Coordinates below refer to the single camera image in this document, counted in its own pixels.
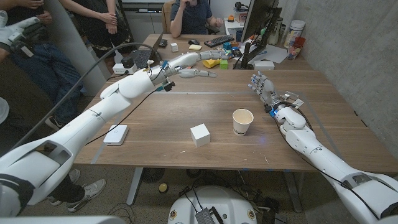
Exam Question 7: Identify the black computer monitor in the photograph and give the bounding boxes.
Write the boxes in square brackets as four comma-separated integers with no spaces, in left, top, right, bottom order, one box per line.
[241,0,282,43]

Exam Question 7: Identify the white paper tag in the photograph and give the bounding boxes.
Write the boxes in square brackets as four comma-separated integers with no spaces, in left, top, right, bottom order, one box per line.
[284,91,305,109]

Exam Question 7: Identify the black floor fan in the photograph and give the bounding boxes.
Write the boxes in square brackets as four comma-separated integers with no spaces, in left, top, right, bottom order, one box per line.
[141,167,165,184]

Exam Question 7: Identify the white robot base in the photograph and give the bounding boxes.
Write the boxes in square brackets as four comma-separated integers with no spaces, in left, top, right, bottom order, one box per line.
[167,185,258,224]

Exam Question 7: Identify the standing person in black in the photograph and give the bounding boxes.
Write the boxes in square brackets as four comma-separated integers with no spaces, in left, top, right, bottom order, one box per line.
[58,0,135,58]

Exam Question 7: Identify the thick black cable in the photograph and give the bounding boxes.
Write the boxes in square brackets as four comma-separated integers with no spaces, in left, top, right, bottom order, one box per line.
[12,42,163,150]

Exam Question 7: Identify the grey table leg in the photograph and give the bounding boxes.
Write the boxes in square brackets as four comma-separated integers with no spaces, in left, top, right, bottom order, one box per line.
[126,167,144,206]
[283,170,304,213]

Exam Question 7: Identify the white labelled canister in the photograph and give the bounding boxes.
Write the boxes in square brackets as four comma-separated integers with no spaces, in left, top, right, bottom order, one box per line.
[283,19,306,49]

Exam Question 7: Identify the white paper sheet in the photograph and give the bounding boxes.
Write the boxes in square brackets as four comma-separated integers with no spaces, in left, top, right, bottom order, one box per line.
[248,43,289,65]

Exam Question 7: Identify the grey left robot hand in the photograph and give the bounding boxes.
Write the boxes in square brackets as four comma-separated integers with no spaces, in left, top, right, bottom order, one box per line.
[161,50,233,85]

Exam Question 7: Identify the black keyboard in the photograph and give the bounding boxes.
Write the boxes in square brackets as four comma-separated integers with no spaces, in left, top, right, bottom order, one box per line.
[203,34,234,48]

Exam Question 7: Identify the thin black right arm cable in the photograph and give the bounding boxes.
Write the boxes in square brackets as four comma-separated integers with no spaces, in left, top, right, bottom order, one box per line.
[272,105,381,220]

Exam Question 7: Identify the yellow toy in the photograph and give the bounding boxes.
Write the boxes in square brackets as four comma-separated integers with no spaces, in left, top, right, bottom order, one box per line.
[202,58,221,68]

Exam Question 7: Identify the black electronics box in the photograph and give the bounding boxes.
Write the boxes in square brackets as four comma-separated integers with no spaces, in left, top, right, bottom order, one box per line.
[195,207,224,224]

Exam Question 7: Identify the paper cup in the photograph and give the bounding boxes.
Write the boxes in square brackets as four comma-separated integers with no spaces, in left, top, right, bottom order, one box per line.
[232,108,254,136]

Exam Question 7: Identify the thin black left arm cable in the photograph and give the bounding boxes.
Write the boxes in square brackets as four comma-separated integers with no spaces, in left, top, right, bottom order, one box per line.
[85,81,175,146]

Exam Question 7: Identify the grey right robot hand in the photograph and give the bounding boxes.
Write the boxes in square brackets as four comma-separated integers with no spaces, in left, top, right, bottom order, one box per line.
[248,70,286,110]

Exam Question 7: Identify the black laptop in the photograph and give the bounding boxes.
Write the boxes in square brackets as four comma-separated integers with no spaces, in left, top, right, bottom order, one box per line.
[129,30,164,69]

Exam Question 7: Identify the flat white box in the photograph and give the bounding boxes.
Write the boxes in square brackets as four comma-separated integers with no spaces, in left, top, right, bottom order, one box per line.
[103,124,129,146]

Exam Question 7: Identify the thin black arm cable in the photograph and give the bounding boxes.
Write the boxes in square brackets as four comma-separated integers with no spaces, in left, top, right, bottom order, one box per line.
[272,105,381,220]
[85,81,175,146]

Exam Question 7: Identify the wooden office chair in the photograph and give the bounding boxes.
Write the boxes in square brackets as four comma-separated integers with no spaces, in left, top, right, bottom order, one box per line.
[161,0,175,34]

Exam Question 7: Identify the white power adapter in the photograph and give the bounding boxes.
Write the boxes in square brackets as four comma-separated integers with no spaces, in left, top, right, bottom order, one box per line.
[112,57,138,75]

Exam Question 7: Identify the black headphones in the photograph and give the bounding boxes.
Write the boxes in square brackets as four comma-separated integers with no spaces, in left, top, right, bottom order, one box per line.
[234,1,252,12]

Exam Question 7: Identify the standing person in jeans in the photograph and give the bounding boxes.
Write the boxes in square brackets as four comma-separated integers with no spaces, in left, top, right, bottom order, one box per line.
[0,0,107,213]

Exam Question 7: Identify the white and black camera rig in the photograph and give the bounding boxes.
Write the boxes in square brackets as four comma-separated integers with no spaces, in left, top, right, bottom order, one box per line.
[0,9,42,58]

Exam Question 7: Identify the white rectangular device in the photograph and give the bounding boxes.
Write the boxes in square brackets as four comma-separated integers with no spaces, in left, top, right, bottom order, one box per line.
[253,60,275,70]

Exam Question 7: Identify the seated person dark blue shirt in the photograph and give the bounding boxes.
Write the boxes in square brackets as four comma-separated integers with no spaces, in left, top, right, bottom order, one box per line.
[169,0,224,39]

